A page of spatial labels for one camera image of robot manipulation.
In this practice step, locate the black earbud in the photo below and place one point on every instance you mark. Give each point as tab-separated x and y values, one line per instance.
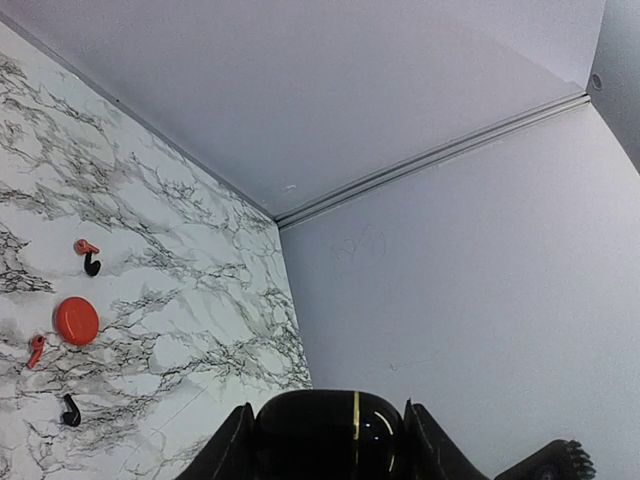
92	267
71	416

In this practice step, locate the red round charging case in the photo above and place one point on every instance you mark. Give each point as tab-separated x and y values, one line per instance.
77	321

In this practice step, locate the black earbud charging case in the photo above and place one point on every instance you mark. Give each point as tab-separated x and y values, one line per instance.
329	434

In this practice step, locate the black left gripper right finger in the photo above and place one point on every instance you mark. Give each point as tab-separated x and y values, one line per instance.
434	455

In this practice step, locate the red earbud near case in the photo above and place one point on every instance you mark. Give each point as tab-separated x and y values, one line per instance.
37	345

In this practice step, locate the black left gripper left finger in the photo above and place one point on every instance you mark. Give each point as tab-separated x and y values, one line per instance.
228	454

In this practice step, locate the far red earbud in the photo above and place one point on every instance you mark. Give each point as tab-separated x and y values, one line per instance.
83	247

